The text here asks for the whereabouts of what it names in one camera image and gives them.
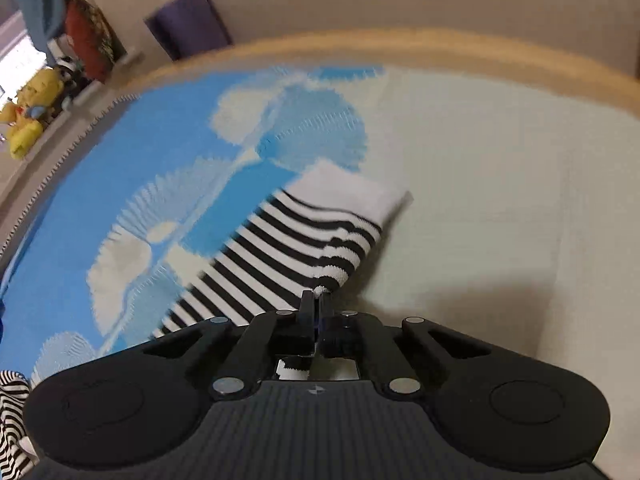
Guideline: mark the dark red patterned bag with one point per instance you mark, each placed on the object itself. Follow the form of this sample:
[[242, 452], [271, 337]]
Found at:
[[92, 35]]

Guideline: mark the blue and white fan-print blanket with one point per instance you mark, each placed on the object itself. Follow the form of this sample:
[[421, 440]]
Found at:
[[400, 185]]

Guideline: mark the black and white plush toy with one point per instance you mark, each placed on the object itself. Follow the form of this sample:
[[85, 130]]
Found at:
[[70, 77]]

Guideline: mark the yellow plush toy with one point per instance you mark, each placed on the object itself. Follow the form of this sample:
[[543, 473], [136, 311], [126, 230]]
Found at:
[[20, 132], [42, 92]]

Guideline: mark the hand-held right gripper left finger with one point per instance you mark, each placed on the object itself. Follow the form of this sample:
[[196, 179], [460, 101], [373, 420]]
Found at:
[[307, 312]]

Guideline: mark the black and white striped garment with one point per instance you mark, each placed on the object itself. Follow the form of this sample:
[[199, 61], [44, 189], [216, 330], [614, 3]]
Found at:
[[11, 420]]

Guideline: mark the purple block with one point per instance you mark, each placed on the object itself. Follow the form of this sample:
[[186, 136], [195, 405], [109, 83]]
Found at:
[[190, 25]]

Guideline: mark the wooden bed frame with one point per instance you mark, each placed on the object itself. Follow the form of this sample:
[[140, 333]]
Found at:
[[400, 50]]

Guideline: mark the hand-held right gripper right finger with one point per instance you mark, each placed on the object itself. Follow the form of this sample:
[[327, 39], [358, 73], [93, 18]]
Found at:
[[334, 336]]

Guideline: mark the black and white striped sock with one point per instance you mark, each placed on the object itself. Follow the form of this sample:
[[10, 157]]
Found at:
[[295, 250]]

